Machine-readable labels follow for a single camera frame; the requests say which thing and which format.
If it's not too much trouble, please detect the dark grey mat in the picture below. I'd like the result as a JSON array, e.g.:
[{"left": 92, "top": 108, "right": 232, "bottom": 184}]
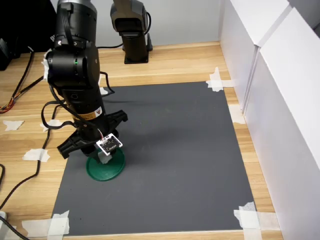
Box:
[{"left": 51, "top": 81, "right": 258, "bottom": 237}]

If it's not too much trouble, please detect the round green lid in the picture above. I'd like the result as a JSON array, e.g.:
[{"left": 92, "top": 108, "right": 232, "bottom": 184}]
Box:
[{"left": 85, "top": 147, "right": 127, "bottom": 183}]

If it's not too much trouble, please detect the black device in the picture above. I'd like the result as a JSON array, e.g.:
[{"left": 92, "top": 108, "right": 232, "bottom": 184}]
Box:
[{"left": 0, "top": 37, "right": 13, "bottom": 72}]

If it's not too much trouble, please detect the long black camera cable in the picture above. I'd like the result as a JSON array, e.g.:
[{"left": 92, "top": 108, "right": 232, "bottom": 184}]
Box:
[{"left": 0, "top": 71, "right": 116, "bottom": 210}]

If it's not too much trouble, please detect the black cable with coloured wires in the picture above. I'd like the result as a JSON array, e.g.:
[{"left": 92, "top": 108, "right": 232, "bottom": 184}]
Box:
[{"left": 0, "top": 51, "right": 36, "bottom": 115}]

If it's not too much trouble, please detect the small white plastic terminal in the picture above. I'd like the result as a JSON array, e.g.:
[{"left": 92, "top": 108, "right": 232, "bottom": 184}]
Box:
[{"left": 98, "top": 151, "right": 112, "bottom": 165}]

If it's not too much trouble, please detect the camera box with circuit board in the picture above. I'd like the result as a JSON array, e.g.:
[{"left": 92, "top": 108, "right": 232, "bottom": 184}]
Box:
[{"left": 96, "top": 133, "right": 124, "bottom": 157}]

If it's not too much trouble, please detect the white partition panel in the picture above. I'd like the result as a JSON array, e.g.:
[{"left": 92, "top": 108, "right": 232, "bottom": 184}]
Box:
[
  {"left": 243, "top": 6, "right": 320, "bottom": 240},
  {"left": 218, "top": 0, "right": 293, "bottom": 118}
]

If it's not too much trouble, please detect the person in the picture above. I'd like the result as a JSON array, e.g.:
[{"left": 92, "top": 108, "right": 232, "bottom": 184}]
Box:
[{"left": 0, "top": 0, "right": 59, "bottom": 55}]

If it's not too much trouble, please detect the thin black cable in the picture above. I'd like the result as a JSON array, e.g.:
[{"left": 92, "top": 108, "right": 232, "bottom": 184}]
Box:
[
  {"left": 0, "top": 163, "right": 6, "bottom": 189},
  {"left": 0, "top": 215, "right": 30, "bottom": 240}
]

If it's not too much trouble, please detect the short black looped cable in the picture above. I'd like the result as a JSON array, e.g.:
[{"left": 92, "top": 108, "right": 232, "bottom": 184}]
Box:
[{"left": 40, "top": 99, "right": 86, "bottom": 131}]

